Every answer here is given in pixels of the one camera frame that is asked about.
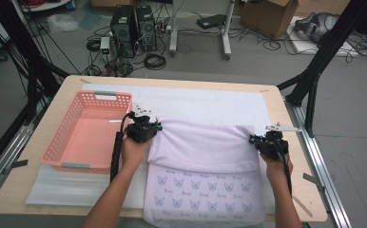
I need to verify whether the pink plastic basket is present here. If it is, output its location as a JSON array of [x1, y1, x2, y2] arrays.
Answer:
[[40, 89, 134, 175]]

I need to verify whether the person's left hand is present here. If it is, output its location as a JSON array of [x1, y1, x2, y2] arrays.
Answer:
[[120, 139, 154, 174]]

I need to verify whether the lilac printed towel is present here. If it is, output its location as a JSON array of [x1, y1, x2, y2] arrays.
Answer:
[[143, 118, 266, 228]]

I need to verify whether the white metal stand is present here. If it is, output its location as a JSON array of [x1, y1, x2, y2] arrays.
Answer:
[[167, 0, 237, 61]]

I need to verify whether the blue floor sheet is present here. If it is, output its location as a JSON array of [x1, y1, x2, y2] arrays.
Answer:
[[78, 9, 105, 31]]

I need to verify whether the white floor board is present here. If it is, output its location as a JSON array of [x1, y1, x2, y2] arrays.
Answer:
[[286, 15, 360, 58]]

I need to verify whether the grey clip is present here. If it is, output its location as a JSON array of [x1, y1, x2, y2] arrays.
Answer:
[[302, 172, 326, 193]]

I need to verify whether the black metal frame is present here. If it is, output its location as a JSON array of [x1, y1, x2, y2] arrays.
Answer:
[[0, 0, 71, 126], [276, 0, 367, 139]]

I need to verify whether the open cardboard box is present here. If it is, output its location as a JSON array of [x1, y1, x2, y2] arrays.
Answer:
[[240, 0, 299, 41]]

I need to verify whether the small white device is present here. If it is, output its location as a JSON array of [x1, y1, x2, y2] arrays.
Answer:
[[99, 36, 111, 55]]

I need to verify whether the coiled black cable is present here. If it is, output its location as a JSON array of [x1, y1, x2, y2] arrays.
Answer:
[[144, 53, 167, 71]]

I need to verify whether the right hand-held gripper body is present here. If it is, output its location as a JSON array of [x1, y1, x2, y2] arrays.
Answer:
[[255, 123, 301, 161]]

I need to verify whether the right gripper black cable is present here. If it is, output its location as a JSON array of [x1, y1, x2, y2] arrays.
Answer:
[[275, 139, 294, 198]]

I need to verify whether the black computer tower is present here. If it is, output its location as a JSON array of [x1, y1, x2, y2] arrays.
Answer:
[[109, 4, 138, 59], [136, 5, 158, 51]]

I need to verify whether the aluminium rail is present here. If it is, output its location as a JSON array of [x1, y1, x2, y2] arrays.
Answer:
[[0, 104, 48, 208], [284, 96, 353, 228]]

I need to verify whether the grey headset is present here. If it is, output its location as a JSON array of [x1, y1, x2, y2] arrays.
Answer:
[[294, 11, 339, 44]]

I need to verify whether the person's right hand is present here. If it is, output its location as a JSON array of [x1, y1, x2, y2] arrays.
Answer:
[[260, 152, 294, 189]]

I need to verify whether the black flat device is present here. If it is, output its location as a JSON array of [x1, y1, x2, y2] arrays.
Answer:
[[196, 13, 228, 30]]

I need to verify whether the pale thin strip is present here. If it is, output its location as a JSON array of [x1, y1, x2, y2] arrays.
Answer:
[[292, 196, 315, 219]]

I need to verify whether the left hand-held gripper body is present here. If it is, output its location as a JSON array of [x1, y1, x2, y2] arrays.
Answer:
[[126, 104, 157, 143]]

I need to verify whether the wooden table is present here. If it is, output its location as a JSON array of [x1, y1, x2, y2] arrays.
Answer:
[[0, 74, 328, 222]]

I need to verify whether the white round table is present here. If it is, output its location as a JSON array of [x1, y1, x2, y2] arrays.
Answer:
[[19, 0, 72, 13]]

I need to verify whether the white grid mat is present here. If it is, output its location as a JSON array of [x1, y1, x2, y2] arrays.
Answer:
[[25, 83, 289, 214]]

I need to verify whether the clear plastic bag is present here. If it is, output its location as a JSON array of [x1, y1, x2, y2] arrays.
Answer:
[[47, 12, 81, 33]]

